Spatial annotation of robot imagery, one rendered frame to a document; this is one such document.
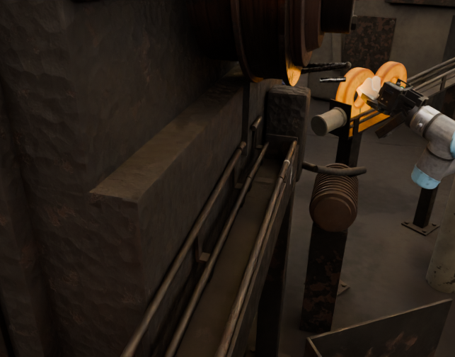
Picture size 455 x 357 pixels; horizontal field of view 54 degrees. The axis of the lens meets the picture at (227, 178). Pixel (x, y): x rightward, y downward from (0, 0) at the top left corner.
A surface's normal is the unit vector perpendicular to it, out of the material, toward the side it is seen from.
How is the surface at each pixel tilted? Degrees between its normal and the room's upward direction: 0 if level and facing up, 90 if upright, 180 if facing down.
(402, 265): 0
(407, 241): 0
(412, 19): 90
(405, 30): 90
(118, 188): 0
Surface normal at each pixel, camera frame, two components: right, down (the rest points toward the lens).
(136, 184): 0.02, -0.89
